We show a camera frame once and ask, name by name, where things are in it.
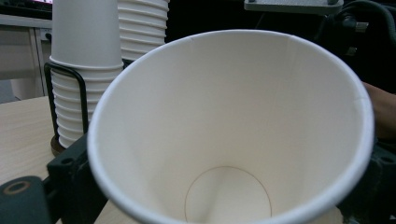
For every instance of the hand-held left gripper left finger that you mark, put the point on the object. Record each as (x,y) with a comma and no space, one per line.
(74,183)

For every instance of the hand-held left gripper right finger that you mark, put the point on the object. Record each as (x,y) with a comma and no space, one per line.
(373,186)

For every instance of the white paper cup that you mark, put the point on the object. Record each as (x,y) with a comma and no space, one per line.
(236,102)

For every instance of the short stack of white cups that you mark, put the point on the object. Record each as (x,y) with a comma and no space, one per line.
(84,37)

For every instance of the tall stack of white cups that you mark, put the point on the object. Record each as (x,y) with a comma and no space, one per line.
(143,28)

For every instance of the beige wooden cabinet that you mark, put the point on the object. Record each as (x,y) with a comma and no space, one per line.
(18,56)

